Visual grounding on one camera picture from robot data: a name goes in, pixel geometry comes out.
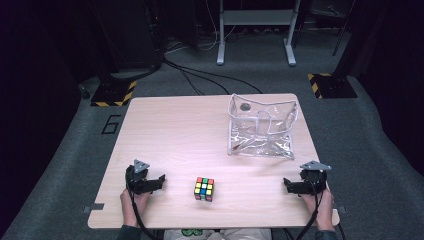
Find white floor cables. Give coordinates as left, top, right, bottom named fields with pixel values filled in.
left=164, top=0, right=238, bottom=55

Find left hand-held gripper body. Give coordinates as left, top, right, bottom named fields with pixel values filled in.
left=125, top=158, right=158, bottom=196

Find black yellow striped base plate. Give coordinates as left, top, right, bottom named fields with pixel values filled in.
left=306, top=72, right=358, bottom=100
left=90, top=79, right=138, bottom=108

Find multicoloured puzzle cube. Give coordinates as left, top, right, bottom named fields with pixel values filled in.
left=193, top=176, right=215, bottom=203

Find black stand post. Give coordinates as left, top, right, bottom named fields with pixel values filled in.
left=332, top=0, right=379, bottom=78

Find white metal desk frame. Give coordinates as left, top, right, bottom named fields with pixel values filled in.
left=216, top=0, right=303, bottom=67

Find person's left hand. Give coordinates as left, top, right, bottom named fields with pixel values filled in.
left=119, top=188, right=152, bottom=228

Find clear plastic bag white trim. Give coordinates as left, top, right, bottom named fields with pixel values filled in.
left=227, top=93, right=299, bottom=161

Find person's right hand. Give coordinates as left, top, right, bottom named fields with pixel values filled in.
left=299, top=187, right=336, bottom=232

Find black floor cables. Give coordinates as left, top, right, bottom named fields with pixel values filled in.
left=162, top=57, right=264, bottom=96

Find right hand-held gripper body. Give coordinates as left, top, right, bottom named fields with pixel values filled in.
left=298, top=160, right=333, bottom=196

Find dark cabinet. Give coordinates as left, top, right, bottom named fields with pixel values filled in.
left=88, top=0, right=165, bottom=74

